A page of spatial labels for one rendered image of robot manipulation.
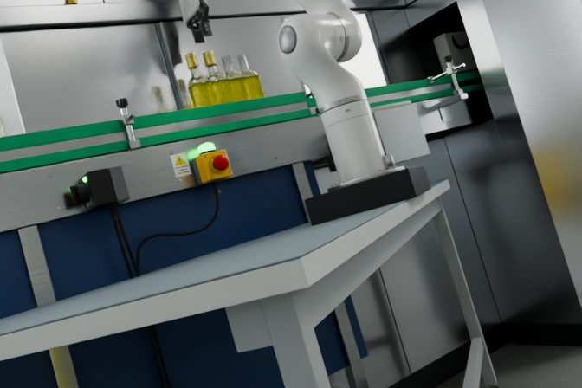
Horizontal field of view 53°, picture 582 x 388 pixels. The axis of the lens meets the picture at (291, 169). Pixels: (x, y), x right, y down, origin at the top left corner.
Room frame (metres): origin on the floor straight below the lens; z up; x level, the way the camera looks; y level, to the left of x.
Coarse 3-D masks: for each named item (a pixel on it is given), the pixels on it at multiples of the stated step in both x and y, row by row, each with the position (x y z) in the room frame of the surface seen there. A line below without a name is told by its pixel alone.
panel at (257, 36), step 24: (168, 24) 1.82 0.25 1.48; (216, 24) 1.92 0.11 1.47; (240, 24) 1.97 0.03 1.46; (264, 24) 2.02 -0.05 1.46; (168, 48) 1.81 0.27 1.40; (192, 48) 1.85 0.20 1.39; (216, 48) 1.90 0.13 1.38; (240, 48) 1.95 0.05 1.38; (264, 48) 2.01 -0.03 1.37; (264, 72) 1.99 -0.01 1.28; (288, 72) 2.05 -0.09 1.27; (384, 72) 2.31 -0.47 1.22
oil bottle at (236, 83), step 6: (228, 72) 1.76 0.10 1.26; (234, 72) 1.76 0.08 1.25; (228, 78) 1.74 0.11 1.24; (234, 78) 1.75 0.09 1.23; (240, 78) 1.76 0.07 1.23; (234, 84) 1.75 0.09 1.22; (240, 84) 1.76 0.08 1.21; (234, 90) 1.74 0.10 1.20; (240, 90) 1.76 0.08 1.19; (246, 90) 1.77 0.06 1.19; (234, 96) 1.74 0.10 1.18; (240, 96) 1.75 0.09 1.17; (246, 96) 1.76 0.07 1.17
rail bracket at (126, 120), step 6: (120, 102) 1.40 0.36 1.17; (126, 102) 1.41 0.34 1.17; (120, 108) 1.41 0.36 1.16; (126, 108) 1.42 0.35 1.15; (126, 114) 1.41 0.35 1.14; (132, 114) 1.37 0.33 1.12; (120, 120) 1.42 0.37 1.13; (126, 120) 1.40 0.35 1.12; (132, 120) 1.41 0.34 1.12; (126, 126) 1.41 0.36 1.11; (126, 132) 1.41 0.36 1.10; (132, 132) 1.41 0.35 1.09; (132, 138) 1.41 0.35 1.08; (126, 144) 1.42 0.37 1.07; (132, 144) 1.40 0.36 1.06; (138, 144) 1.41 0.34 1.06; (132, 150) 1.41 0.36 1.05
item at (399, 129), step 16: (384, 112) 1.64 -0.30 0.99; (400, 112) 1.68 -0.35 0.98; (416, 112) 1.71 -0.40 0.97; (384, 128) 1.63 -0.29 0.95; (400, 128) 1.67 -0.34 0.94; (416, 128) 1.70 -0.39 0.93; (384, 144) 1.62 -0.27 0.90; (400, 144) 1.66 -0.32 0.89; (416, 144) 1.69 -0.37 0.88; (400, 160) 1.64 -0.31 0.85
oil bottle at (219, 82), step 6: (216, 72) 1.73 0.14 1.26; (210, 78) 1.71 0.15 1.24; (216, 78) 1.71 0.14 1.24; (222, 78) 1.72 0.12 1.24; (216, 84) 1.71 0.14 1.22; (222, 84) 1.72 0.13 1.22; (228, 84) 1.73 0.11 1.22; (216, 90) 1.71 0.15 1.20; (222, 90) 1.72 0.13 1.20; (228, 90) 1.73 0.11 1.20; (216, 96) 1.71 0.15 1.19; (222, 96) 1.71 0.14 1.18; (228, 96) 1.73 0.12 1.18; (222, 102) 1.71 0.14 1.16; (228, 102) 1.72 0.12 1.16
